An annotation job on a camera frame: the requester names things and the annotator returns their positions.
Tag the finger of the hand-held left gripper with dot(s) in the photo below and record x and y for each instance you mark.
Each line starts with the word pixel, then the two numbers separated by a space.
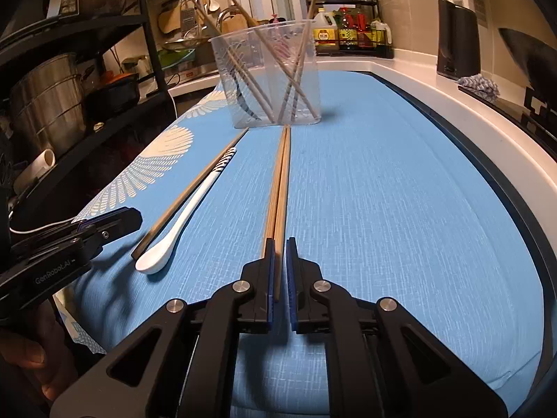
pixel 87 223
pixel 124 223

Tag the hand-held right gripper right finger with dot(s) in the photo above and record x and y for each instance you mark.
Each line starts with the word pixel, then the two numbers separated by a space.
pixel 290 278

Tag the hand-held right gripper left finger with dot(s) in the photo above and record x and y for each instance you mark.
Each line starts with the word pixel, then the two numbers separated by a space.
pixel 270 278

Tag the white ceramic spoon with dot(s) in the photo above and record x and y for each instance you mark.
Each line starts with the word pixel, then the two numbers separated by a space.
pixel 152 261

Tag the clear plastic container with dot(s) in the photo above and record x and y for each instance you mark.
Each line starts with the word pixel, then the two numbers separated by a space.
pixel 278 37

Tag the person's left hand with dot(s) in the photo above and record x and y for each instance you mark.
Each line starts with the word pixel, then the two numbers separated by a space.
pixel 30 357

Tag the white plastic pipe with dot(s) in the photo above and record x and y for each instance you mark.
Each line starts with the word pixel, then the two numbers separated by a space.
pixel 39 163

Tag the blue shell-print cloth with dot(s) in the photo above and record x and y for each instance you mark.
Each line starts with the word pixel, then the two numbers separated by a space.
pixel 370 183

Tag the stainless steel pot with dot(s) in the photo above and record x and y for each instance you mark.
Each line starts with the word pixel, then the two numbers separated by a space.
pixel 48 104

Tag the black cooking pot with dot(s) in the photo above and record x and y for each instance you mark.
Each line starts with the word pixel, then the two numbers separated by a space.
pixel 113 96

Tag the green plastic basin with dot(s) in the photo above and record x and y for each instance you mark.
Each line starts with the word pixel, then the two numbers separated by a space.
pixel 174 59

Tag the black shelf rack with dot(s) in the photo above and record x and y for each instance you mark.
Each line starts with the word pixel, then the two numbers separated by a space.
pixel 152 39

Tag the metal colander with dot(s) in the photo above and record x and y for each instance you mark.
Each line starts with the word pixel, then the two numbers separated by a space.
pixel 182 43

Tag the light hanging cutting board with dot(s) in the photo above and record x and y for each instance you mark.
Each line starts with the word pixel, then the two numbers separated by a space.
pixel 169 21

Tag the metal grater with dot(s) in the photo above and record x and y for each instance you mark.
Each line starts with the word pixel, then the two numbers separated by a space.
pixel 188 19

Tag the chrome kitchen faucet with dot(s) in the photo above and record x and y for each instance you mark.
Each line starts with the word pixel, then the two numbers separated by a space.
pixel 223 15

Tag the wooden cutting board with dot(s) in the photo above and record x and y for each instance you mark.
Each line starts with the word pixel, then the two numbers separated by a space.
pixel 239 21

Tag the white hanging spoon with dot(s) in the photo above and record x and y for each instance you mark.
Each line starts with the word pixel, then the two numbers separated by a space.
pixel 213 4

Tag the yellow-label oil jug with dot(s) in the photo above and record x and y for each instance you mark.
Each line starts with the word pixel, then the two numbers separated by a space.
pixel 326 30

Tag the dark sauce bottle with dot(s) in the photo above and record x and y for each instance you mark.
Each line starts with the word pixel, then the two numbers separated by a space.
pixel 346 30

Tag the yellow cooking oil bottle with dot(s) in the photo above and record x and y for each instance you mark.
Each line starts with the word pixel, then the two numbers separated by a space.
pixel 379 35

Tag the red-cap sauce bottles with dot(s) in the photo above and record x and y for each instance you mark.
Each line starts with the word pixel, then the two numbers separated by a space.
pixel 362 26

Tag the blue and white dishcloth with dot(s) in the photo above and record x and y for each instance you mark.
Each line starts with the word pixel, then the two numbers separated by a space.
pixel 478 85

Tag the black glass gas stove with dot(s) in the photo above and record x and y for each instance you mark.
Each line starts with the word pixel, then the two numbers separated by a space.
pixel 513 109

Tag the black condiment rack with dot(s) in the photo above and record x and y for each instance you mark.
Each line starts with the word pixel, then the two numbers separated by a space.
pixel 376 4

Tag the black electric kettle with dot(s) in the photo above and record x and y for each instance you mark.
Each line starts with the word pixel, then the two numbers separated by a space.
pixel 457 39

